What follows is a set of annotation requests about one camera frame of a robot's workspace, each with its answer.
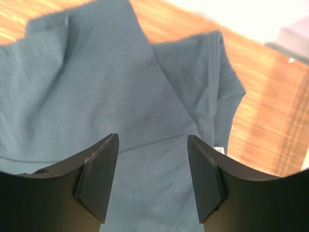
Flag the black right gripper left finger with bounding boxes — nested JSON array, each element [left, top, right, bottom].
[[0, 133, 119, 232]]

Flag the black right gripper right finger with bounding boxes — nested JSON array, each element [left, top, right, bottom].
[[187, 135, 309, 232]]

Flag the blue t shirt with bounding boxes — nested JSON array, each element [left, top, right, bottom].
[[0, 0, 246, 232]]

